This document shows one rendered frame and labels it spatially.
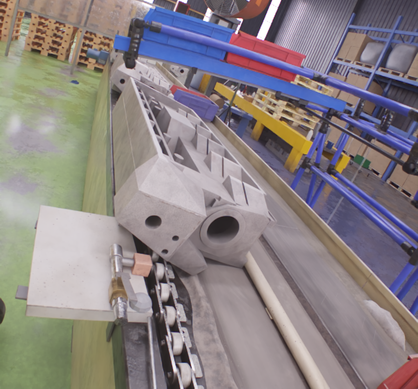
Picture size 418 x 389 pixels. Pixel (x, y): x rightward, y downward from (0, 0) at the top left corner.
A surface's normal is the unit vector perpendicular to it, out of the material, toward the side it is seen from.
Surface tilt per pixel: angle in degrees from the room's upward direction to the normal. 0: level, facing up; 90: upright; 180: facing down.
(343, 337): 0
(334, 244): 90
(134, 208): 90
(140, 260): 0
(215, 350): 47
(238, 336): 0
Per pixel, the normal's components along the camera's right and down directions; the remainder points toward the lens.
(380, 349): 0.37, -0.85
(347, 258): -0.89, -0.22
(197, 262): 0.25, 0.47
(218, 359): -0.47, -0.73
